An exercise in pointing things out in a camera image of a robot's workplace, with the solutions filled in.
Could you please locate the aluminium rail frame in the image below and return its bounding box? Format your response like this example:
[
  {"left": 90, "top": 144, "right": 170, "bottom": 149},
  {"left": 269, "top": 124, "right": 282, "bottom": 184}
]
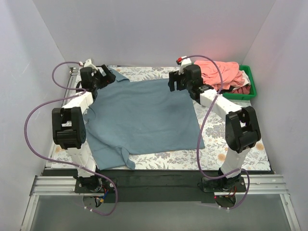
[{"left": 20, "top": 67, "right": 301, "bottom": 231}]

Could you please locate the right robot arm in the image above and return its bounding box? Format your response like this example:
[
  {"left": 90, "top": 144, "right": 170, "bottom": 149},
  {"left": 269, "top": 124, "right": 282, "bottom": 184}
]
[{"left": 168, "top": 64, "right": 261, "bottom": 191}]

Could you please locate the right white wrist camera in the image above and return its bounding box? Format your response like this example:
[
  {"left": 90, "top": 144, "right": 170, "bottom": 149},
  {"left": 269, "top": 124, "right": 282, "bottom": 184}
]
[{"left": 176, "top": 56, "right": 192, "bottom": 75}]

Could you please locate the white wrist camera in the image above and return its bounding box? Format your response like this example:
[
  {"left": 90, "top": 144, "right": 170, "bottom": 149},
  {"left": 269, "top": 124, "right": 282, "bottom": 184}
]
[
  {"left": 176, "top": 56, "right": 192, "bottom": 75},
  {"left": 78, "top": 58, "right": 98, "bottom": 71}
]

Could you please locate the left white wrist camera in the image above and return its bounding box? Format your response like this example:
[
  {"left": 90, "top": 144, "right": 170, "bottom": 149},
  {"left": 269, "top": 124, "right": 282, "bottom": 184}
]
[{"left": 78, "top": 58, "right": 98, "bottom": 71}]

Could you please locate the dark red t shirt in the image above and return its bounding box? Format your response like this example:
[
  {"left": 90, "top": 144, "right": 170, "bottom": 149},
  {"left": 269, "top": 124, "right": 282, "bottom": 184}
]
[{"left": 231, "top": 85, "right": 251, "bottom": 95}]

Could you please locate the green plastic bin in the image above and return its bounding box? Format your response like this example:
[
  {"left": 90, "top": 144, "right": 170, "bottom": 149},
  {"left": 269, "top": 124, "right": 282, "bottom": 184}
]
[{"left": 223, "top": 65, "right": 257, "bottom": 101}]

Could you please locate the blue-grey t shirt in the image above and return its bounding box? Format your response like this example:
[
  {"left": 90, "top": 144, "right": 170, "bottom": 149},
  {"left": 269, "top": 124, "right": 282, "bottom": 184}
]
[{"left": 84, "top": 72, "right": 205, "bottom": 170}]

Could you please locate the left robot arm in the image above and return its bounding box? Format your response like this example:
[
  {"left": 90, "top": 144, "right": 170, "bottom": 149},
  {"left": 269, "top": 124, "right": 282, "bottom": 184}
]
[{"left": 51, "top": 64, "right": 116, "bottom": 193}]

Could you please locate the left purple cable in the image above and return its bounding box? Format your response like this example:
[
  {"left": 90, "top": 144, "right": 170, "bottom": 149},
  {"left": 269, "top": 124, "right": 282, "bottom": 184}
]
[{"left": 24, "top": 61, "right": 119, "bottom": 217}]

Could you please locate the pink t shirt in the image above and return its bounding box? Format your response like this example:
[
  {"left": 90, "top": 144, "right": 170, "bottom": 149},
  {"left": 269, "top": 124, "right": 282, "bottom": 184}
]
[{"left": 194, "top": 60, "right": 245, "bottom": 91}]

